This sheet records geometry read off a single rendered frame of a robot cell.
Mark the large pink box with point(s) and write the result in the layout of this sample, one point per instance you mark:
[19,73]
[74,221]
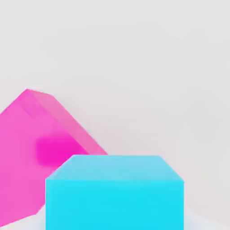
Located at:
[19,143]

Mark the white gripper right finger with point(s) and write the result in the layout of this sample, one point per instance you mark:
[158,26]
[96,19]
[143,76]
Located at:
[195,223]

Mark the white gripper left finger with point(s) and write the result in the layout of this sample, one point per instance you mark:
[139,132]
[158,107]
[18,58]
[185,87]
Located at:
[36,223]

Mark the small cyan cube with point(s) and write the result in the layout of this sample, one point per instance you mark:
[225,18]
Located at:
[115,201]

